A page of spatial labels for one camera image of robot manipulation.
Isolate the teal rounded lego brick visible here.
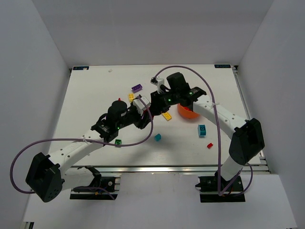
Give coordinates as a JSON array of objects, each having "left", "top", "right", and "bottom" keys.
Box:
[{"left": 197, "top": 125, "right": 206, "bottom": 138}]

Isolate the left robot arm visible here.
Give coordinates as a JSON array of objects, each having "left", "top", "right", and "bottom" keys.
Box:
[{"left": 26, "top": 97, "right": 153, "bottom": 202}]

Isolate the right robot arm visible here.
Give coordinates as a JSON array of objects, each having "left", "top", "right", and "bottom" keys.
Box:
[{"left": 151, "top": 72, "right": 265, "bottom": 185}]

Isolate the yellow long lego plate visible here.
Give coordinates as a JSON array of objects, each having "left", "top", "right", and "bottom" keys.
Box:
[{"left": 162, "top": 112, "right": 172, "bottom": 121}]

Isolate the yellow square lego brick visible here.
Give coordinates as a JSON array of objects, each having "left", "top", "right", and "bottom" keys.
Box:
[{"left": 128, "top": 93, "right": 135, "bottom": 103}]

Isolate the orange divided round container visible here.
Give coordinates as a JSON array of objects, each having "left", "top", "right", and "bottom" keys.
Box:
[{"left": 177, "top": 104, "right": 200, "bottom": 119}]

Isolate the purple lego brick far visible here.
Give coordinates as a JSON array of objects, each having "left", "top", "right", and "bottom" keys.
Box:
[{"left": 131, "top": 84, "right": 142, "bottom": 93}]

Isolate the green lego brick near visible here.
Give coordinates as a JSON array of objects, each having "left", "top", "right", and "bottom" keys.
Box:
[{"left": 114, "top": 139, "right": 122, "bottom": 147}]

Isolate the light blue small lego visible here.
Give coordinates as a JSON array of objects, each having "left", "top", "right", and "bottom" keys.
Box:
[{"left": 154, "top": 134, "right": 162, "bottom": 142}]

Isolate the right blue corner label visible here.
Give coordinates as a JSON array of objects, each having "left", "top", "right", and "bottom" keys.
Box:
[{"left": 214, "top": 64, "right": 231, "bottom": 69}]

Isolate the blue corner label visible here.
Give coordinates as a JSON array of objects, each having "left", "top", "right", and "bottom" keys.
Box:
[
  {"left": 214, "top": 64, "right": 231, "bottom": 69},
  {"left": 72, "top": 66, "right": 89, "bottom": 71}
]

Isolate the left blue corner label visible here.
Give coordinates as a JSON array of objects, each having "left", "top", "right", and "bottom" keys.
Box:
[{"left": 72, "top": 66, "right": 89, "bottom": 71}]

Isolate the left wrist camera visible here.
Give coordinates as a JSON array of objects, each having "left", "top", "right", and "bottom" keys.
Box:
[{"left": 132, "top": 96, "right": 151, "bottom": 115}]

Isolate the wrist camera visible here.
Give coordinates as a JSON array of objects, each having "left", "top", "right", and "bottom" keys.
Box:
[
  {"left": 132, "top": 96, "right": 151, "bottom": 115},
  {"left": 150, "top": 76, "right": 164, "bottom": 94}
]

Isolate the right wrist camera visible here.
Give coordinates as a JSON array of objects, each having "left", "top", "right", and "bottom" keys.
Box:
[{"left": 150, "top": 76, "right": 164, "bottom": 94}]

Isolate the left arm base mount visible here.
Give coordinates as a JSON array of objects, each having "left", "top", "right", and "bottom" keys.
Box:
[{"left": 70, "top": 166, "right": 121, "bottom": 200}]

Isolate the aluminium front rail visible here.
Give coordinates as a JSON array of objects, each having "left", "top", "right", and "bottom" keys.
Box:
[{"left": 69, "top": 164, "right": 270, "bottom": 175}]

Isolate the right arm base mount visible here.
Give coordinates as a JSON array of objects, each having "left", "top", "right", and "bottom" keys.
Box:
[{"left": 195, "top": 176, "right": 245, "bottom": 203}]

